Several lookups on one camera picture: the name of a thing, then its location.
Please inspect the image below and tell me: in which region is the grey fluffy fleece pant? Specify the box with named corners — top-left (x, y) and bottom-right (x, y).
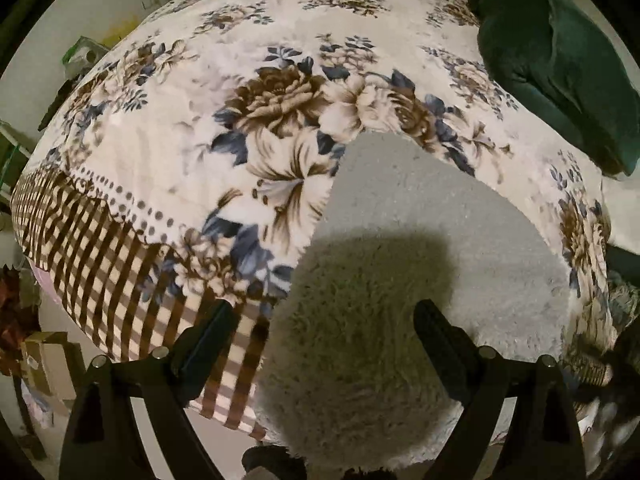
top-left (256, 133), bottom-right (568, 479)

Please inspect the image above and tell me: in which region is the cardboard box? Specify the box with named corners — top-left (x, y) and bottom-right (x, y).
top-left (21, 332), bottom-right (86, 402)

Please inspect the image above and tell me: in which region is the floral cream bed blanket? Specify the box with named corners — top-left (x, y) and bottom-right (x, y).
top-left (11, 0), bottom-right (620, 439)

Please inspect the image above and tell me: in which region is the dark green pillow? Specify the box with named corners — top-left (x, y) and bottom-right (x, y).
top-left (468, 0), bottom-right (639, 176)

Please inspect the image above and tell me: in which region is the green white box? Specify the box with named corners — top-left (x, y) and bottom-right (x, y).
top-left (62, 36), bottom-right (108, 79)

